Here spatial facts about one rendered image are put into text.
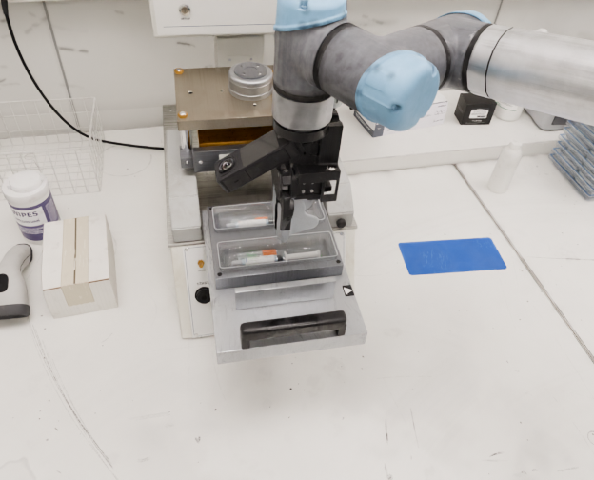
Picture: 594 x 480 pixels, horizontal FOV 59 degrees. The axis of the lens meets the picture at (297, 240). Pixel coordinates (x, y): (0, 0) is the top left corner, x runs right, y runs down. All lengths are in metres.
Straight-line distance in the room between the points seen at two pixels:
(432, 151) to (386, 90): 0.95
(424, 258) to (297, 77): 0.70
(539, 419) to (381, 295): 0.36
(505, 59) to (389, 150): 0.86
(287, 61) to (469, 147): 0.98
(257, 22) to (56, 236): 0.57
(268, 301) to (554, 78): 0.47
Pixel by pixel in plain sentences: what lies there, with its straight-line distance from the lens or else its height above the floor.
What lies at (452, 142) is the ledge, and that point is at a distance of 1.52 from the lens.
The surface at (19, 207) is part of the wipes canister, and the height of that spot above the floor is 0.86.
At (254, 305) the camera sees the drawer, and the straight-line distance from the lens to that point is 0.79.
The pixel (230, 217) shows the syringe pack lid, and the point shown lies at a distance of 0.88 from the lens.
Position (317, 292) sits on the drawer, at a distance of 0.79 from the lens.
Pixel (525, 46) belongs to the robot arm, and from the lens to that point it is 0.60.
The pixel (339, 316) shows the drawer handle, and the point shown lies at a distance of 0.74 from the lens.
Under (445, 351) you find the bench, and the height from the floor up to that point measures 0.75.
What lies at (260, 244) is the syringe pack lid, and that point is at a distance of 0.83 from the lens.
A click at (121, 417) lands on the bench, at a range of 0.97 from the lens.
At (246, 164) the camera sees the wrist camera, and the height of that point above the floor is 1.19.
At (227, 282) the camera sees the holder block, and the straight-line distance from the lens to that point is 0.81.
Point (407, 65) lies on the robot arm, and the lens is 0.53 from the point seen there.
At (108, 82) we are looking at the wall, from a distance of 1.52.
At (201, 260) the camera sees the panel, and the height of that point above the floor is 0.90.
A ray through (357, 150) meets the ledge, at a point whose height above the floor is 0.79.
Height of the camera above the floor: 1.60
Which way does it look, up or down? 45 degrees down
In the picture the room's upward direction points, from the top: 5 degrees clockwise
